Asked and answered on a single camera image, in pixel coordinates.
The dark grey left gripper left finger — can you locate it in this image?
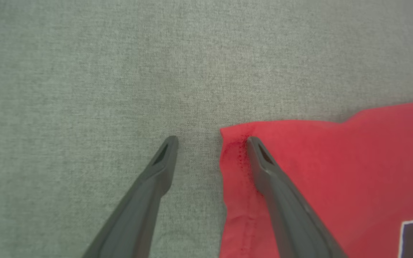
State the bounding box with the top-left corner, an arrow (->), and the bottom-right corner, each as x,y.
83,136 -> 179,258

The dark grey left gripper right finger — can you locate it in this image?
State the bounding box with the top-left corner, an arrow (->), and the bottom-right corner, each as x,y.
246,136 -> 347,258

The red white printed jersey shirt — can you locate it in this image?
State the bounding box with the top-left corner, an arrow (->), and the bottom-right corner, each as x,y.
219,99 -> 413,258

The grey fabric sofa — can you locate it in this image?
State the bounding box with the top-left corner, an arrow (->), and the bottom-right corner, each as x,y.
0,0 -> 413,258

